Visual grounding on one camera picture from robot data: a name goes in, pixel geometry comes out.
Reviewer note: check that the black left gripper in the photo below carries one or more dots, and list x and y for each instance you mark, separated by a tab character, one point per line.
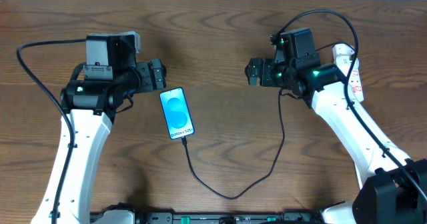
147	76

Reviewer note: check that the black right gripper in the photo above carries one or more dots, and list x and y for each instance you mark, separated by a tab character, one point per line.
267	72

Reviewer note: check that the blue Galaxy smartphone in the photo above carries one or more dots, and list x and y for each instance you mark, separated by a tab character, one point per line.
176	112

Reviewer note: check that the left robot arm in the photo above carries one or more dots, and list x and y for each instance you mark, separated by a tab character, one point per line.
88	105

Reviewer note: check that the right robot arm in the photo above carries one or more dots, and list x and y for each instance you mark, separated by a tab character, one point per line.
386	196

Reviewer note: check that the white USB charger plug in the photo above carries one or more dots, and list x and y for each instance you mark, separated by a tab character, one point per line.
342	53

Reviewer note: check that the white power strip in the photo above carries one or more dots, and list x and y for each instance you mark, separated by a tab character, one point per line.
354	82

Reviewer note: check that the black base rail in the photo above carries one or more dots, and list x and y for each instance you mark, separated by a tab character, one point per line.
128	213

